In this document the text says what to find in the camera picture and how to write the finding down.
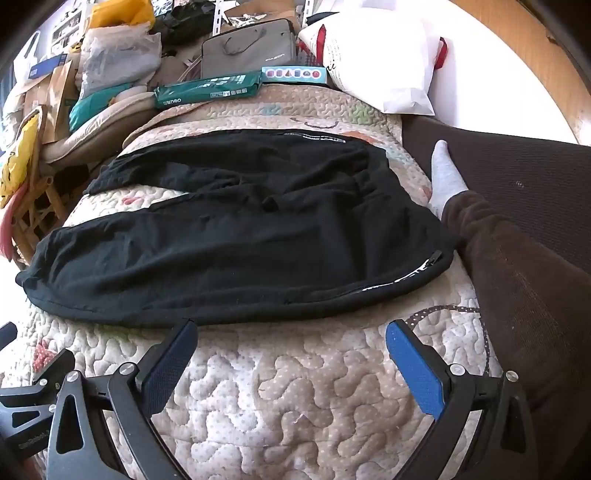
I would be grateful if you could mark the wooden rattan chair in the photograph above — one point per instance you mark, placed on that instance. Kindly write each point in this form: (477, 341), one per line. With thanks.
(39, 217)

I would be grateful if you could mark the white slotted metal rail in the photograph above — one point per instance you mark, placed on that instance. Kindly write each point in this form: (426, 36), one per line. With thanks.
(217, 16)

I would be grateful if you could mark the beige seat cushion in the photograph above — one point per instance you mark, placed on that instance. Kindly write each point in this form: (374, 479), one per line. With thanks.
(101, 129)

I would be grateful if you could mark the yellow plastic bag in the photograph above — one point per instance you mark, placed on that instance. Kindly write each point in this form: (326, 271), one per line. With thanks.
(122, 14)

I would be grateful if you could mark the blue flat box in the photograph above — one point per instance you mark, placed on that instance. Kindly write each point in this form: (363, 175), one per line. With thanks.
(46, 67)

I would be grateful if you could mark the brown paper bag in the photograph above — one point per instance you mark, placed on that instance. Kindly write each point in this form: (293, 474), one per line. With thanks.
(53, 101)

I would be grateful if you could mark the light blue shapes box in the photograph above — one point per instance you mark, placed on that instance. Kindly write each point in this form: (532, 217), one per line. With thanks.
(295, 74)

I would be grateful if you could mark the grey plastic bag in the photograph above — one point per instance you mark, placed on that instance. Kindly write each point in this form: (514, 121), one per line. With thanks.
(117, 60)

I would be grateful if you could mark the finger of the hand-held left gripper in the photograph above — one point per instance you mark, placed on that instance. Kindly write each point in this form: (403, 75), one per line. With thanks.
(46, 369)
(7, 333)

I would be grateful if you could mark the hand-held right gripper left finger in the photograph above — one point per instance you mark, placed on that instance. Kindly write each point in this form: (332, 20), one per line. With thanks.
(171, 364)

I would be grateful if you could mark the yellow soft toy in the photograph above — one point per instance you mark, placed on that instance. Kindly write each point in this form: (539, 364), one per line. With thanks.
(16, 161)

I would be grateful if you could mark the person's white sock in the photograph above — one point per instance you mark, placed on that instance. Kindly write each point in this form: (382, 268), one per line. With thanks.
(445, 180)

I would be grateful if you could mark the white tote bag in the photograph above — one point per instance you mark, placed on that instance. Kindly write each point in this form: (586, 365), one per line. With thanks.
(25, 57)

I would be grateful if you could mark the teal cloth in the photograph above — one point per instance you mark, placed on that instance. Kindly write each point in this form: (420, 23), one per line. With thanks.
(90, 113)

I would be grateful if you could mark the person's brown trouser leg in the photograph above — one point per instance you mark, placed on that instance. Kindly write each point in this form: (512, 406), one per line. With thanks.
(521, 300)

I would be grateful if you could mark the green cardboard box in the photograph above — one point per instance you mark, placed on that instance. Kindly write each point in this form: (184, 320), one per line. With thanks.
(207, 88)

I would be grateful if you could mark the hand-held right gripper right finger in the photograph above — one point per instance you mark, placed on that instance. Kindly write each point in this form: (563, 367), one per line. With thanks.
(415, 369)

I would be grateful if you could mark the quilted patterned blanket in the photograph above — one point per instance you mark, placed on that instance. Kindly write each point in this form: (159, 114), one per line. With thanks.
(286, 392)

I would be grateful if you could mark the black plastic bag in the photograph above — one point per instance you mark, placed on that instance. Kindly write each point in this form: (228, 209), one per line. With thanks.
(184, 23)

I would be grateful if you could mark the grey laptop bag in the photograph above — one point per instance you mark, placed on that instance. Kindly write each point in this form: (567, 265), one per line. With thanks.
(249, 48)

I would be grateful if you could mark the black pants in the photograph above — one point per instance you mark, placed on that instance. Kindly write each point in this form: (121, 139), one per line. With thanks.
(231, 240)

